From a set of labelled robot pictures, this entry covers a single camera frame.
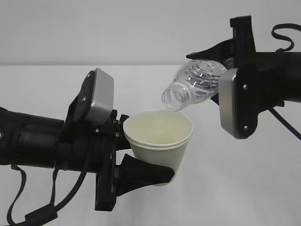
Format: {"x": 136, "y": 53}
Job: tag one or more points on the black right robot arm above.
{"x": 256, "y": 82}

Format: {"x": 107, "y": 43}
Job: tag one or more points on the clear water bottle green label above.
{"x": 194, "y": 82}

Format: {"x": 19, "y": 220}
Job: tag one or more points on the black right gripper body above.
{"x": 243, "y": 38}

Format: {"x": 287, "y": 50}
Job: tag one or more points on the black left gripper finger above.
{"x": 133, "y": 174}
{"x": 123, "y": 118}

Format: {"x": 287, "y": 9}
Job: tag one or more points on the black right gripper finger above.
{"x": 220, "y": 52}

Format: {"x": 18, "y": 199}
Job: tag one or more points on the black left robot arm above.
{"x": 87, "y": 141}

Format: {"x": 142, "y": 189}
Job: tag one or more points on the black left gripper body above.
{"x": 109, "y": 138}

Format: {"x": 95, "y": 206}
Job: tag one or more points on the white paper cup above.
{"x": 159, "y": 137}

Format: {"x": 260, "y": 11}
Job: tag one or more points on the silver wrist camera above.
{"x": 228, "y": 103}
{"x": 102, "y": 98}

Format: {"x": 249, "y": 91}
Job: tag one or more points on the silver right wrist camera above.
{"x": 228, "y": 103}

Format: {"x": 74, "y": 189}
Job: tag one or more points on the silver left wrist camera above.
{"x": 102, "y": 98}

